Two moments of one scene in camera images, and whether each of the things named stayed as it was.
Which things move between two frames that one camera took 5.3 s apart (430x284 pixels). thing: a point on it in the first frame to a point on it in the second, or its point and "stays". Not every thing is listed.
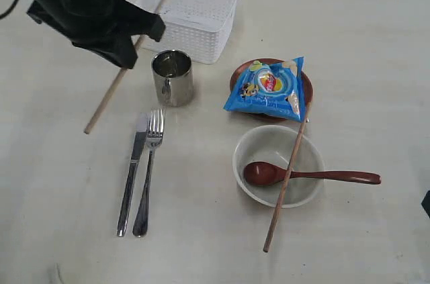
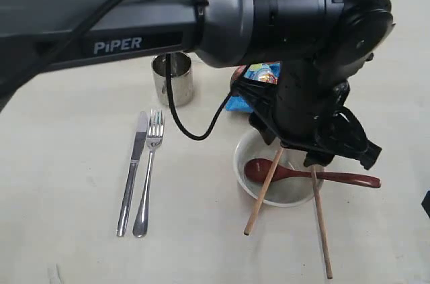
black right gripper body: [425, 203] stays
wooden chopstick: [285, 180] to [314, 174]
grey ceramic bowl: [274, 144] stays
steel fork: [154, 137] stays
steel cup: [173, 72] stays
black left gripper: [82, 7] to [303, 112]
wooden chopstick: [101, 107] to [275, 164]
